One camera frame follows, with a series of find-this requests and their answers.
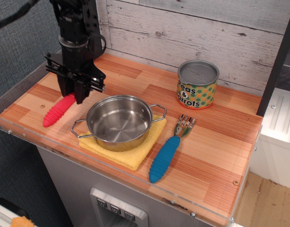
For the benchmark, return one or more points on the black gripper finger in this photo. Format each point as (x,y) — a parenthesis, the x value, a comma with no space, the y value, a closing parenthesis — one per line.
(66,84)
(81,91)

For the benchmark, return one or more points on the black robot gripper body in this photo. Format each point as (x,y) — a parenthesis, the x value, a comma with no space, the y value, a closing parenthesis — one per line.
(78,65)

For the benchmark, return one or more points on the red handled metal spoon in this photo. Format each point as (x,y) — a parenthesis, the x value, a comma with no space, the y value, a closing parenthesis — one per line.
(58,110)

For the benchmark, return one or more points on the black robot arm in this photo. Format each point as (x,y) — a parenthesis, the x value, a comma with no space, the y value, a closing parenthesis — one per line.
(81,43)

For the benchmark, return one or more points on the stainless steel pot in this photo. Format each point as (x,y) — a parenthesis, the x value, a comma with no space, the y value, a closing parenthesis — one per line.
(119,123)

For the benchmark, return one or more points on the yellow folded cloth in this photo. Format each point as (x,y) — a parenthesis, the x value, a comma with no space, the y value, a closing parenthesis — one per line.
(130,159)

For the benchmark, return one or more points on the grey toy fridge cabinet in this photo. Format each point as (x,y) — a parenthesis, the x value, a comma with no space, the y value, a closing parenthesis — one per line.
(73,181)

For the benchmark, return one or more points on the peas and carrots can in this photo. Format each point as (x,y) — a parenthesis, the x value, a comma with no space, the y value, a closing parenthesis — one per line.
(196,86)

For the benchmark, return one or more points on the silver ice dispenser panel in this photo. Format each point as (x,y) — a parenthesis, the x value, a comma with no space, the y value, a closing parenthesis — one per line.
(114,212)

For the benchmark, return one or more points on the orange object bottom left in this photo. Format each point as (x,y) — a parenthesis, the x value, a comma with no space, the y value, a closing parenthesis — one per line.
(21,222)

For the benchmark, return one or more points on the white toy sink unit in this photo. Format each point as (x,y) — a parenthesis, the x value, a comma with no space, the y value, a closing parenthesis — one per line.
(271,156)

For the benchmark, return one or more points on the dark left shelf post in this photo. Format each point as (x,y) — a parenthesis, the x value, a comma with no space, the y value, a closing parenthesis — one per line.
(91,22)

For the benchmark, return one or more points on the dark shelf post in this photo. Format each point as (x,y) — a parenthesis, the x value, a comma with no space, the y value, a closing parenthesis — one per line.
(91,22)
(274,75)

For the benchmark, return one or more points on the blue handled metal fork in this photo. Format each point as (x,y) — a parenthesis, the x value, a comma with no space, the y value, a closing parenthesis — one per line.
(165,155)

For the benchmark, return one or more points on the dark right shelf post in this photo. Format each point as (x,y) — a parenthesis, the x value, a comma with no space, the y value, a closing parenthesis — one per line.
(274,75)

